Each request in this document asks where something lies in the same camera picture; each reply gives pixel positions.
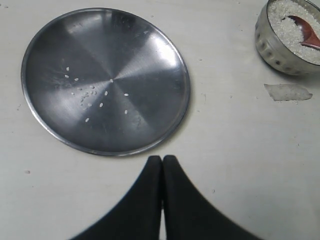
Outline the dark red wooden spoon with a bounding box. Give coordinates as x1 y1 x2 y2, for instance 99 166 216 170
288 15 320 51

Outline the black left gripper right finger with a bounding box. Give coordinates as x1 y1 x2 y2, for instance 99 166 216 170
162 155 259 240

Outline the round steel plate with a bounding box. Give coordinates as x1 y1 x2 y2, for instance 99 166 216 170
20 7 191 157

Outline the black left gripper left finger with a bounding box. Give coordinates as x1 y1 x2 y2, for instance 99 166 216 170
73 155 163 240

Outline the clear tape piece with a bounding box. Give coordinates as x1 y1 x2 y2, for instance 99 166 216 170
264 84 313 102

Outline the steel bowl of rice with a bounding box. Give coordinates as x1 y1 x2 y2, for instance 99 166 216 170
254 0 320 76

